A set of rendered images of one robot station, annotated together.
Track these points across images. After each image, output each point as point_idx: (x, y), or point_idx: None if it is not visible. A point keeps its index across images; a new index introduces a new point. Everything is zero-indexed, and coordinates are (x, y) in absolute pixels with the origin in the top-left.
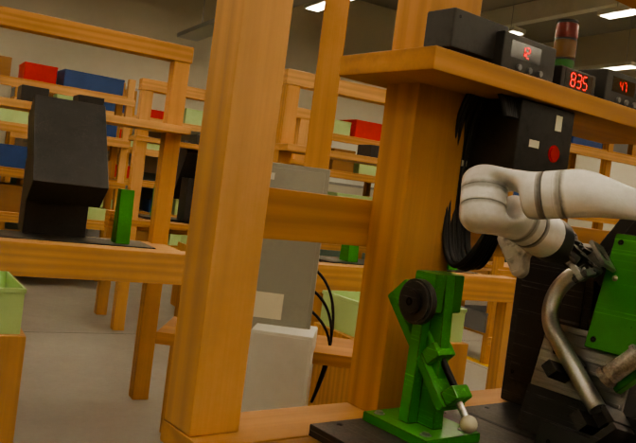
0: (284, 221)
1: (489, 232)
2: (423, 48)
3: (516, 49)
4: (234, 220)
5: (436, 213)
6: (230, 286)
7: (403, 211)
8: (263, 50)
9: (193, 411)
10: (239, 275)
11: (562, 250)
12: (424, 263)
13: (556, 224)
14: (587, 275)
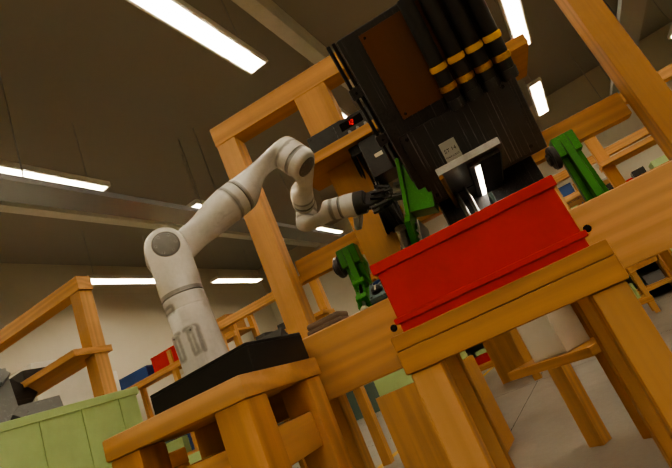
0: (319, 264)
1: (309, 227)
2: None
3: (343, 126)
4: (275, 280)
5: (372, 215)
6: (287, 304)
7: (352, 227)
8: (254, 217)
9: None
10: (288, 299)
11: (356, 206)
12: (380, 240)
13: (344, 198)
14: (373, 207)
